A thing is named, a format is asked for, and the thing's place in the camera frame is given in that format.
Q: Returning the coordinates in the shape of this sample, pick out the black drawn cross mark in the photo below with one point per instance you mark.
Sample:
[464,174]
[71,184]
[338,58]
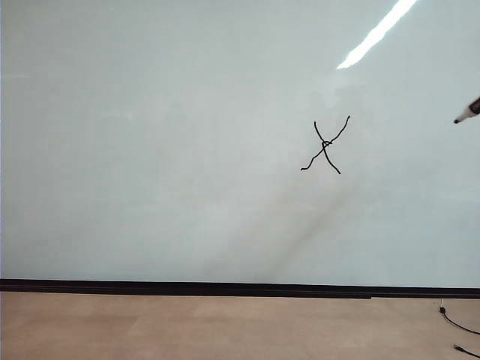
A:
[325,143]

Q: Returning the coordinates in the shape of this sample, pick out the black whiteboard pen tray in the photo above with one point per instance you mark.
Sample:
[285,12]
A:
[187,294]

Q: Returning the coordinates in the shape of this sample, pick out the whiteboard with black frame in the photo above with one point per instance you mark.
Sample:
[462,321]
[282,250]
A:
[150,150]

